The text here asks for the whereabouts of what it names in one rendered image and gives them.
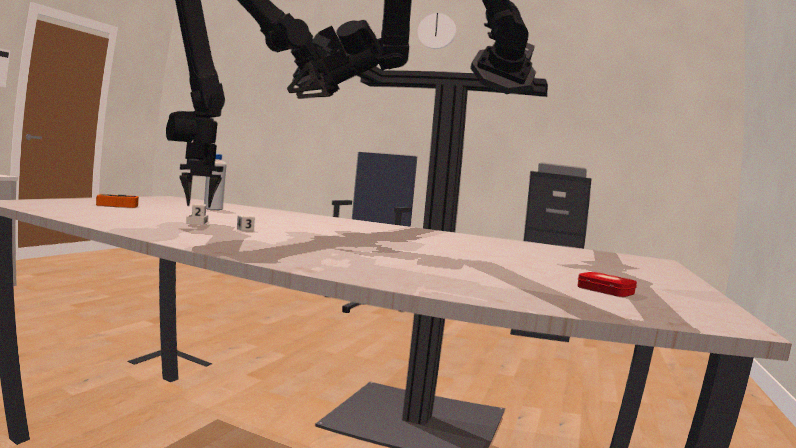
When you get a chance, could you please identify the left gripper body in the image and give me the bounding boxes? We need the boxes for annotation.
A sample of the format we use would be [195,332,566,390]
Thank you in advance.
[310,58,358,96]

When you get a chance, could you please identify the white cube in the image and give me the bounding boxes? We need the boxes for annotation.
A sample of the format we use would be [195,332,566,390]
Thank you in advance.
[237,215,255,231]
[192,204,206,217]

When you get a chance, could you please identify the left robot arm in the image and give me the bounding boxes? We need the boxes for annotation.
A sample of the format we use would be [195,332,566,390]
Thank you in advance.
[312,0,532,84]

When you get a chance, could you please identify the red mint tin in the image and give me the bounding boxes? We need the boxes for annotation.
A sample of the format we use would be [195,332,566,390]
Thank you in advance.
[578,272,637,297]

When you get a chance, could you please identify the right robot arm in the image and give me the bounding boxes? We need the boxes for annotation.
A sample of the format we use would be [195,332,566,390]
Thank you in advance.
[166,0,331,170]

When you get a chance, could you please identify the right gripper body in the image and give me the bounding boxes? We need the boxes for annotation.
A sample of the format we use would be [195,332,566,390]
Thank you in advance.
[180,164,223,178]

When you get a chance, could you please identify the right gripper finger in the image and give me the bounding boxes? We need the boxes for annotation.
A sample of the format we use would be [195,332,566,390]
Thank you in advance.
[208,177,222,208]
[180,175,193,206]

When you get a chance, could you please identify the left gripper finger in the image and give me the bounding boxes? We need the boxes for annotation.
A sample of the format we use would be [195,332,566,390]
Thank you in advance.
[296,73,331,99]
[287,62,323,93]

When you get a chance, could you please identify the white bottle with blue cap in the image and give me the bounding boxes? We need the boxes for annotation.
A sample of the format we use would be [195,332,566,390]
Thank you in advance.
[204,154,226,210]

